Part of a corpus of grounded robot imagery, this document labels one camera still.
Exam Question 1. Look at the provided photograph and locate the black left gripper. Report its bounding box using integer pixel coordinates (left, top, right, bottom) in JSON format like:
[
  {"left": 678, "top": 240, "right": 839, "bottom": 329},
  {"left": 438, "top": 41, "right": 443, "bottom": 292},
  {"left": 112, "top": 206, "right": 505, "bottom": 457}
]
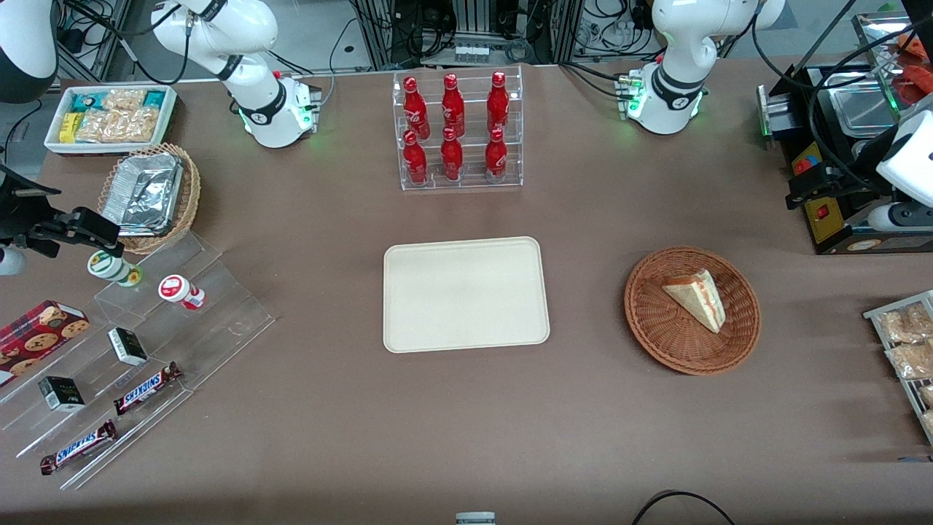
[{"left": 786, "top": 163, "right": 852, "bottom": 211}]

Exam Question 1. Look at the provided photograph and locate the triangular sandwich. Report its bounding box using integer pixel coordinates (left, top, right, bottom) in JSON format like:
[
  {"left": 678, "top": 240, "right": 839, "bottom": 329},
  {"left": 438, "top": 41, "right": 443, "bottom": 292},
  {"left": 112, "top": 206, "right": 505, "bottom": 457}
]
[{"left": 662, "top": 268, "right": 727, "bottom": 334}]

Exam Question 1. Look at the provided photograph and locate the light wicker basket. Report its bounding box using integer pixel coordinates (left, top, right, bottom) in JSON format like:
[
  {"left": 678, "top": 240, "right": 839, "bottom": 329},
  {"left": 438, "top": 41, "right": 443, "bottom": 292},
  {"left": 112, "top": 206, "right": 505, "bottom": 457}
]
[{"left": 97, "top": 143, "right": 201, "bottom": 254}]

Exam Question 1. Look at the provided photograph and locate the steel tray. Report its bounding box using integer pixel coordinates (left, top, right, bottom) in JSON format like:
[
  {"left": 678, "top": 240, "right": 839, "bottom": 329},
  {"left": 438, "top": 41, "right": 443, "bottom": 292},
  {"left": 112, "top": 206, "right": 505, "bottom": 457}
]
[{"left": 851, "top": 13, "right": 933, "bottom": 121}]

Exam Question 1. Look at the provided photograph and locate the round brown wicker basket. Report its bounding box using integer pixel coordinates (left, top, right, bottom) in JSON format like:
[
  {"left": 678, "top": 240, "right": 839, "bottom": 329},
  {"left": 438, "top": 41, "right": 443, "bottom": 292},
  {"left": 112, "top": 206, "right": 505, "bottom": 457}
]
[{"left": 624, "top": 246, "right": 761, "bottom": 376}]

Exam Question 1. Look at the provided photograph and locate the beige rectangular tray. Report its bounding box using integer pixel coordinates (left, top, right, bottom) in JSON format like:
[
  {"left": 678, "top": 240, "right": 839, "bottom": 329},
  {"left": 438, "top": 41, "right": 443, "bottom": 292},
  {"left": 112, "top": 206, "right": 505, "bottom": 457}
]
[{"left": 383, "top": 236, "right": 550, "bottom": 354}]

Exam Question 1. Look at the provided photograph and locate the green lid yogurt bottle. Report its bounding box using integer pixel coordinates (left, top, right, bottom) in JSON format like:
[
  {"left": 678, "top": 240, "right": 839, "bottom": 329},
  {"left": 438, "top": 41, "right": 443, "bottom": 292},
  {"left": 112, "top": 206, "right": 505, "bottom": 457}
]
[{"left": 87, "top": 249, "right": 143, "bottom": 288}]

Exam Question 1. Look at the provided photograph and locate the black food warmer machine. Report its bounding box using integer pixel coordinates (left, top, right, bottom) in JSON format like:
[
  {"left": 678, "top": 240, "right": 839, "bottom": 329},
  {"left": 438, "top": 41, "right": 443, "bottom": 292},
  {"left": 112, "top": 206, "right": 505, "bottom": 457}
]
[{"left": 758, "top": 64, "right": 933, "bottom": 256}]

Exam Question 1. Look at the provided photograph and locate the silver foil container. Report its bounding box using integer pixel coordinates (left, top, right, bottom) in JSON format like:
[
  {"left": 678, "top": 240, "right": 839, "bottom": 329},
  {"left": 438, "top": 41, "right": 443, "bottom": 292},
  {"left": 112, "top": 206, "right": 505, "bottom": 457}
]
[{"left": 102, "top": 153, "right": 184, "bottom": 236}]

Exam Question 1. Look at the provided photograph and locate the red lid yogurt bottle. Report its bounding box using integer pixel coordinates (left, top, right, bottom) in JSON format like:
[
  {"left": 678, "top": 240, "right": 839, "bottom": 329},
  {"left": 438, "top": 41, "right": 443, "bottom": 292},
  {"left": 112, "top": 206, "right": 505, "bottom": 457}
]
[{"left": 158, "top": 275, "right": 206, "bottom": 311}]

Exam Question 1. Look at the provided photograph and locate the white rectangular snack bin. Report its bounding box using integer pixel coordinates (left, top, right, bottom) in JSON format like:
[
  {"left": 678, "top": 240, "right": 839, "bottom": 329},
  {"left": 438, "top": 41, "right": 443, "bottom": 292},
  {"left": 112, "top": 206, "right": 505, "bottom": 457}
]
[{"left": 44, "top": 85, "right": 178, "bottom": 156}]

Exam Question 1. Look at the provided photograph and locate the steel pan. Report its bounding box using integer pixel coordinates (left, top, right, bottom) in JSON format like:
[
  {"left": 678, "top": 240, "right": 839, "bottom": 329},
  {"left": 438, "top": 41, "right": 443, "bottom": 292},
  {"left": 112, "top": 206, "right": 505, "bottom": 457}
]
[{"left": 827, "top": 69, "right": 902, "bottom": 139}]

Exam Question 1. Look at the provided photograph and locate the clear rice cracker bag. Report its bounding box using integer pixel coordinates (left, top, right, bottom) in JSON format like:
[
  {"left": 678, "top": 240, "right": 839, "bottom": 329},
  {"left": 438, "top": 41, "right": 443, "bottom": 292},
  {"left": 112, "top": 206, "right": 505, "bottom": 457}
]
[
  {"left": 102, "top": 89, "right": 147, "bottom": 112},
  {"left": 77, "top": 108, "right": 159, "bottom": 144}
]

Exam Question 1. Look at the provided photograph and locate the small black box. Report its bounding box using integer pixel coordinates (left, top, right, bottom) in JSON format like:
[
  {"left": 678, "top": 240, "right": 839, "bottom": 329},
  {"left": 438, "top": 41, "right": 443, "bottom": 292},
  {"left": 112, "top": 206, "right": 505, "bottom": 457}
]
[
  {"left": 38, "top": 376, "right": 86, "bottom": 413},
  {"left": 108, "top": 327, "right": 148, "bottom": 366}
]

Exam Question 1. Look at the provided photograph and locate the red cookie box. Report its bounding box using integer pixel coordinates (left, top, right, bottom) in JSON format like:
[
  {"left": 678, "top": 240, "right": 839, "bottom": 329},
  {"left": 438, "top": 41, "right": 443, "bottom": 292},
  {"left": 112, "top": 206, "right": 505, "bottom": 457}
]
[{"left": 0, "top": 300, "right": 92, "bottom": 387}]

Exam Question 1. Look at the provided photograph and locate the clear acrylic stepped stand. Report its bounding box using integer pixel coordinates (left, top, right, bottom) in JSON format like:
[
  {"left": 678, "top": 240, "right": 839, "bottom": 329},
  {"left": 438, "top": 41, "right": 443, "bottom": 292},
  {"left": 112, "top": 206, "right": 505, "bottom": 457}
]
[{"left": 0, "top": 232, "right": 276, "bottom": 491}]

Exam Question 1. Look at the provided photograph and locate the snickers bar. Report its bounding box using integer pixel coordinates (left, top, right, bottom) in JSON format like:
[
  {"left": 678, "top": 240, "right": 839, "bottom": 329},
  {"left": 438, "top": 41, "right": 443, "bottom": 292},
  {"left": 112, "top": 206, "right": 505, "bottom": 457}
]
[
  {"left": 113, "top": 362, "right": 183, "bottom": 416},
  {"left": 40, "top": 420, "right": 117, "bottom": 475}
]

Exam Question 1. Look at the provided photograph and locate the red orange food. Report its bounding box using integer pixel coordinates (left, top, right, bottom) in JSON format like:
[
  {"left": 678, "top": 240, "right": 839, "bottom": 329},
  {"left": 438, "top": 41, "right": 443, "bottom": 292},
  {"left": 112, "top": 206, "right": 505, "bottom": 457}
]
[{"left": 895, "top": 33, "right": 933, "bottom": 104}]

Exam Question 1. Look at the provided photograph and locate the red cola bottle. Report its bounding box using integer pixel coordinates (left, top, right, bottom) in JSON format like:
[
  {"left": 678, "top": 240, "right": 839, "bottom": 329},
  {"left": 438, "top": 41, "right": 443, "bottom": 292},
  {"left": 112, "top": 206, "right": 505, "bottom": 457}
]
[
  {"left": 440, "top": 126, "right": 464, "bottom": 182},
  {"left": 487, "top": 71, "right": 510, "bottom": 134},
  {"left": 442, "top": 73, "right": 466, "bottom": 138},
  {"left": 403, "top": 130, "right": 429, "bottom": 185},
  {"left": 485, "top": 128, "right": 508, "bottom": 183},
  {"left": 402, "top": 76, "right": 432, "bottom": 141}
]

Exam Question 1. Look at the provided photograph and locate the clear acrylic bottle rack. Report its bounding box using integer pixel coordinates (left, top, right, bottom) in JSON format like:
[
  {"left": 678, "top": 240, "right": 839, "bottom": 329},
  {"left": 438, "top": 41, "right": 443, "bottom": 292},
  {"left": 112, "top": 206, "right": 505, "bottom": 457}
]
[{"left": 392, "top": 64, "right": 524, "bottom": 193}]

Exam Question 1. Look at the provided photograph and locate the aluminium equipment rack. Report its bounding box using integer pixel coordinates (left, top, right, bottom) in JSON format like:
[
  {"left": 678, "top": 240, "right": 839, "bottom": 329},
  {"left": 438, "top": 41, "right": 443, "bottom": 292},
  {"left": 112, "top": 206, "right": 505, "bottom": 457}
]
[{"left": 350, "top": 0, "right": 587, "bottom": 71}]

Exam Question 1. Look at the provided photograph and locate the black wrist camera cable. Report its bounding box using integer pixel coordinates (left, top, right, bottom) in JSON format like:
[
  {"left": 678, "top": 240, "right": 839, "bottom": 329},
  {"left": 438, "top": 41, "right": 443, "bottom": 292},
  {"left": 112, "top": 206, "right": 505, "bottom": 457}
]
[{"left": 751, "top": 0, "right": 933, "bottom": 198}]

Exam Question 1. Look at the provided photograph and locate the grey wire rack tray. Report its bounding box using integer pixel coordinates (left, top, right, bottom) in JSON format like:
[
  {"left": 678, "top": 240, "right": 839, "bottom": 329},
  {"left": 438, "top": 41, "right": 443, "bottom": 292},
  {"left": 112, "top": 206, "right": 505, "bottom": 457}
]
[{"left": 864, "top": 290, "right": 933, "bottom": 446}]

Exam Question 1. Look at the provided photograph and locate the black floor cable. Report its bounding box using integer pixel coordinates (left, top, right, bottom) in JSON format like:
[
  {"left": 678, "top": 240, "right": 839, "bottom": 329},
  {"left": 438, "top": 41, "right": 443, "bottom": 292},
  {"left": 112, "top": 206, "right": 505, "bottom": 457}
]
[{"left": 631, "top": 490, "right": 737, "bottom": 525}]

